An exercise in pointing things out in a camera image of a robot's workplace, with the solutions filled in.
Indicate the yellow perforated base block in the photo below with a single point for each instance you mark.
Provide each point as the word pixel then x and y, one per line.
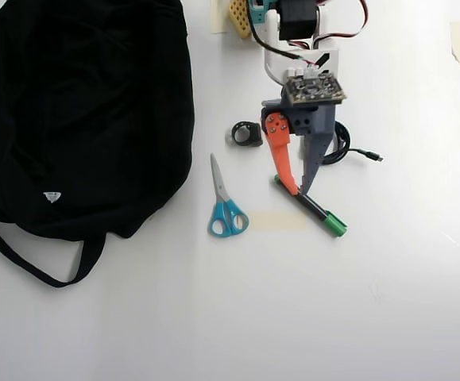
pixel 239 18

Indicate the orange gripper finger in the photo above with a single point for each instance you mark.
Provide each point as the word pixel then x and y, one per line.
pixel 282 158

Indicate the wide beige masking tape strip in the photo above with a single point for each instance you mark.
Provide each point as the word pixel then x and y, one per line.
pixel 277 221

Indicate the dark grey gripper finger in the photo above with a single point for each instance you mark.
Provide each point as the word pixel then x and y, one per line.
pixel 316 158

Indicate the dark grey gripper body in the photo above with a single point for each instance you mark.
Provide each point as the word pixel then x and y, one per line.
pixel 308 125

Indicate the green capped black marker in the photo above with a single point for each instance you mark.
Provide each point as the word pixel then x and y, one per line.
pixel 321 212

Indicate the teal robot base bracket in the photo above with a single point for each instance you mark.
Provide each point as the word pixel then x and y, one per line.
pixel 255 12

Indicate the black fabric bag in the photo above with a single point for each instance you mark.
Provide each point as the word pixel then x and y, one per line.
pixel 82 119

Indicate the camera circuit board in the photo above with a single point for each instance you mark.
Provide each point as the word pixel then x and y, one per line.
pixel 315 89

